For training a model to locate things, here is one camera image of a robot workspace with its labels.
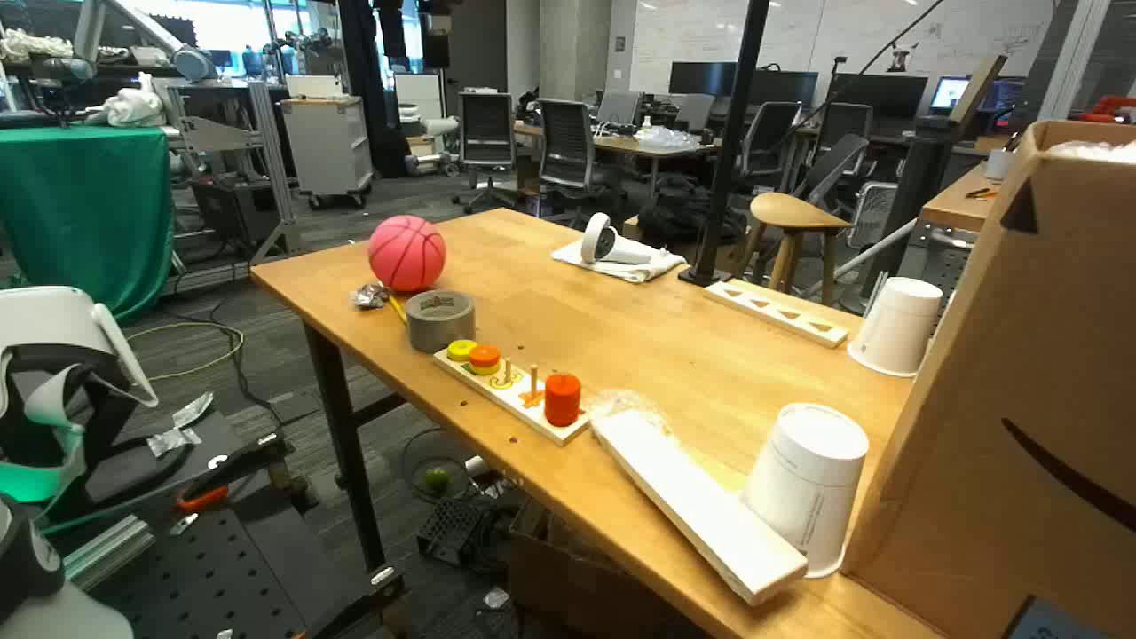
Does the black table leg frame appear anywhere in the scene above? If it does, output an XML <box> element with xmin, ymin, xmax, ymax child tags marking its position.
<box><xmin>299</xmin><ymin>320</ymin><xmax>409</xmax><ymax>598</ymax></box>

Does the round wooden office table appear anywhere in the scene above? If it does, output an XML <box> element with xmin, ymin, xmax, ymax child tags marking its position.
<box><xmin>507</xmin><ymin>119</ymin><xmax>725</xmax><ymax>167</ymax></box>

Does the red-orange cylinder block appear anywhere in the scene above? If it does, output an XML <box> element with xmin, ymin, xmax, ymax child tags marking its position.
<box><xmin>542</xmin><ymin>368</ymin><xmax>585</xmax><ymax>431</ymax></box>

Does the grey duct tape roll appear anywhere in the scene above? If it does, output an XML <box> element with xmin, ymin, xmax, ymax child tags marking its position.
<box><xmin>406</xmin><ymin>289</ymin><xmax>480</xmax><ymax>355</ymax></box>

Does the grey metal shelf frame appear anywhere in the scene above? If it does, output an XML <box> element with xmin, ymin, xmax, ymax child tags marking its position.
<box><xmin>151</xmin><ymin>75</ymin><xmax>301</xmax><ymax>265</ymax></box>

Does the black computer monitor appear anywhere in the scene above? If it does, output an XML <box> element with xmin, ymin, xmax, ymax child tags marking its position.
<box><xmin>827</xmin><ymin>71</ymin><xmax>930</xmax><ymax>124</ymax></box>
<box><xmin>666</xmin><ymin>61</ymin><xmax>743</xmax><ymax>103</ymax></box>

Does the clear plastic bag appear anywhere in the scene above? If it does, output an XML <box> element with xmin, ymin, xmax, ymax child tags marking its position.
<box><xmin>585</xmin><ymin>386</ymin><xmax>677</xmax><ymax>449</ymax></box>

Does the large white paper cup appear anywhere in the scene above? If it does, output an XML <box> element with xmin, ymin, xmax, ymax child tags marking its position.
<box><xmin>743</xmin><ymin>401</ymin><xmax>872</xmax><ymax>582</ymax></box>

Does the lit blue screen monitor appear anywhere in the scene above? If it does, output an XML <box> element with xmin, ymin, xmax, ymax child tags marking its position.
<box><xmin>926</xmin><ymin>75</ymin><xmax>1030</xmax><ymax>122</ymax></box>

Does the large cardboard box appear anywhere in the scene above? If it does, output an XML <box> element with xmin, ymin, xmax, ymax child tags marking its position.
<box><xmin>841</xmin><ymin>119</ymin><xmax>1136</xmax><ymax>639</ymax></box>

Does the long white flat board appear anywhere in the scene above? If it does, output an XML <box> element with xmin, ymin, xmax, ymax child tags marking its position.
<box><xmin>585</xmin><ymin>404</ymin><xmax>813</xmax><ymax>610</ymax></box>

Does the black box on floor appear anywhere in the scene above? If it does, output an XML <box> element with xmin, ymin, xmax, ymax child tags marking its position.
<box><xmin>416</xmin><ymin>491</ymin><xmax>524</xmax><ymax>573</ymax></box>

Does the white VR controller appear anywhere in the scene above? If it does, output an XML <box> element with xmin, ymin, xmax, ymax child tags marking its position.
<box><xmin>579</xmin><ymin>210</ymin><xmax>660</xmax><ymax>269</ymax></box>

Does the black vertical pole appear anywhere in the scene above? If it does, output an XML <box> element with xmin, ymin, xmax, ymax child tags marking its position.
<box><xmin>687</xmin><ymin>0</ymin><xmax>772</xmax><ymax>290</ymax></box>

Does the white rolling cabinet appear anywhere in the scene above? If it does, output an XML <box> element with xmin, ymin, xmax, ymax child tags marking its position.
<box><xmin>280</xmin><ymin>93</ymin><xmax>377</xmax><ymax>210</ymax></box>

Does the white tray with round holes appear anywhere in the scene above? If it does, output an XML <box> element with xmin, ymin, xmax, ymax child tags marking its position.
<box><xmin>704</xmin><ymin>277</ymin><xmax>852</xmax><ymax>350</ymax></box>

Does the wooden side desk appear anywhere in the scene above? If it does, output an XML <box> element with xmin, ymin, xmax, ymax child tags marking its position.
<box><xmin>919</xmin><ymin>158</ymin><xmax>1008</xmax><ymax>235</ymax></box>

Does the red rubber ball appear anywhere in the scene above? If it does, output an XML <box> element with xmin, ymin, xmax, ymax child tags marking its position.
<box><xmin>366</xmin><ymin>212</ymin><xmax>449</xmax><ymax>300</ymax></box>

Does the white cloth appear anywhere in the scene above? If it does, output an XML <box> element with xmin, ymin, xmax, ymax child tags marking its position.
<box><xmin>551</xmin><ymin>235</ymin><xmax>687</xmax><ymax>289</ymax></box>

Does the wooden stool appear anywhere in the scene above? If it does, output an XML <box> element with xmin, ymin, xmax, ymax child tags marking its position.
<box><xmin>743</xmin><ymin>190</ymin><xmax>852</xmax><ymax>306</ymax></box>

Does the green cloth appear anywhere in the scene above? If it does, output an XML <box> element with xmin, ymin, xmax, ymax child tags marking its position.
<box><xmin>0</xmin><ymin>124</ymin><xmax>178</xmax><ymax>323</ymax></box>

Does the white peg board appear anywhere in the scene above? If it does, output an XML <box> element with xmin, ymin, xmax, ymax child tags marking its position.
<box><xmin>430</xmin><ymin>340</ymin><xmax>593</xmax><ymax>449</ymax></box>

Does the black perforated metal plate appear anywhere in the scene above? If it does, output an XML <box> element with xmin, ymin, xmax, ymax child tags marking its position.
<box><xmin>85</xmin><ymin>502</ymin><xmax>406</xmax><ymax>639</ymax></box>

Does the orange handled tool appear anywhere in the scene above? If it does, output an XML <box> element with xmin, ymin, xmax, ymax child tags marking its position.
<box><xmin>175</xmin><ymin>479</ymin><xmax>234</xmax><ymax>516</ymax></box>

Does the black mesh office chair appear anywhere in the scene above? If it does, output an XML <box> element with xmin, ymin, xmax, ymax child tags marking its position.
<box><xmin>537</xmin><ymin>95</ymin><xmax>604</xmax><ymax>224</ymax></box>
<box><xmin>454</xmin><ymin>90</ymin><xmax>522</xmax><ymax>206</ymax></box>

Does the small white paper cup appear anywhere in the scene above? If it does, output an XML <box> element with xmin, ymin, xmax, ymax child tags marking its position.
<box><xmin>846</xmin><ymin>274</ymin><xmax>948</xmax><ymax>380</ymax></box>

